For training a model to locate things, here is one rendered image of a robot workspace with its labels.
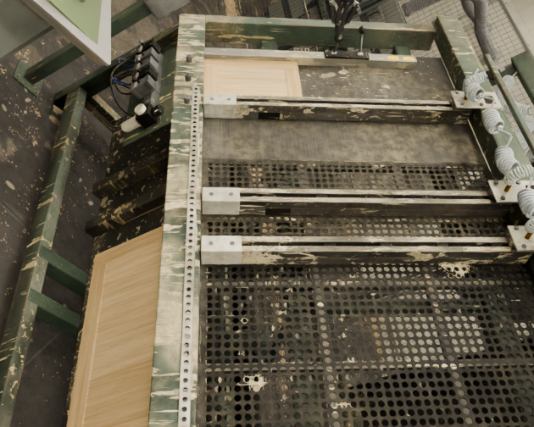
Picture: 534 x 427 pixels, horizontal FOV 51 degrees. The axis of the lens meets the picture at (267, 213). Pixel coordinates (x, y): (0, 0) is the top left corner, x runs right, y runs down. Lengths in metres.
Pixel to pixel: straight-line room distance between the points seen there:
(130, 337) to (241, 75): 1.17
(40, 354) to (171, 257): 0.88
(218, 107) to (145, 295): 0.77
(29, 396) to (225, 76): 1.48
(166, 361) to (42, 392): 0.92
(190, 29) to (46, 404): 1.68
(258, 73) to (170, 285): 1.14
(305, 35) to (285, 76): 0.37
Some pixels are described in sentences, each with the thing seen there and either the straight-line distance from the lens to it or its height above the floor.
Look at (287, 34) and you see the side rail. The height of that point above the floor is 1.20.
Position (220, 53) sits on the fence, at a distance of 2.55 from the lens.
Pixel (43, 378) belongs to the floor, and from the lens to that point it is 2.44.
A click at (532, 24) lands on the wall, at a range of 8.61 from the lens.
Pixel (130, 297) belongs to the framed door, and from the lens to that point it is 2.16.
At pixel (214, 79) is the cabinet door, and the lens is 2.44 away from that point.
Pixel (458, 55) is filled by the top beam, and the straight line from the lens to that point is 2.71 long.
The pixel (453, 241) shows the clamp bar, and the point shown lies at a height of 1.60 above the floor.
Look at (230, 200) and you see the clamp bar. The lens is 1.87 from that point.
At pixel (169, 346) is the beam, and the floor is 0.85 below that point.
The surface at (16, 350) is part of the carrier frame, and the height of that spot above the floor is 0.18.
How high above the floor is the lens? 1.74
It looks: 20 degrees down
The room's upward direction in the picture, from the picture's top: 68 degrees clockwise
